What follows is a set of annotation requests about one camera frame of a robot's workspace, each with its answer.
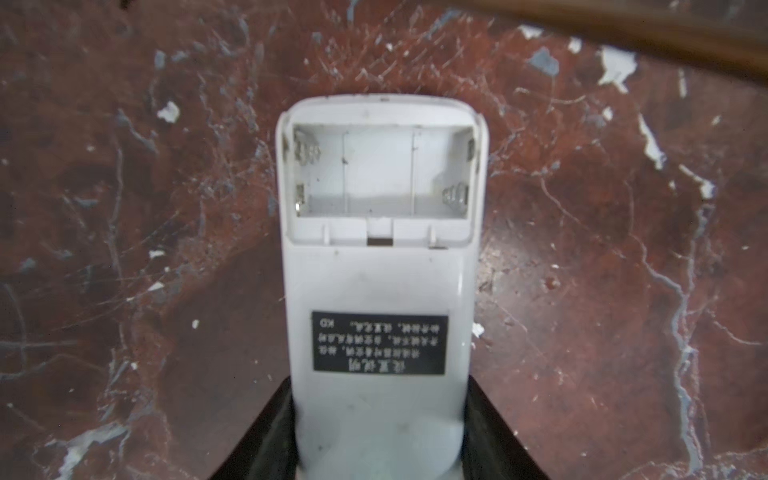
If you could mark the black yellow screwdriver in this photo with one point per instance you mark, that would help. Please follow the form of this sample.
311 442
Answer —
697 42

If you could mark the white remote control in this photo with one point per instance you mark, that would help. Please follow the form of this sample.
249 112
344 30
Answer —
381 212

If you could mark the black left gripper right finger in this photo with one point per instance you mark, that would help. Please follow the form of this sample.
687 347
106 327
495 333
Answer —
490 449

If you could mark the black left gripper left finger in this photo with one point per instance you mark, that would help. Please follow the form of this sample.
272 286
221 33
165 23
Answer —
268 449

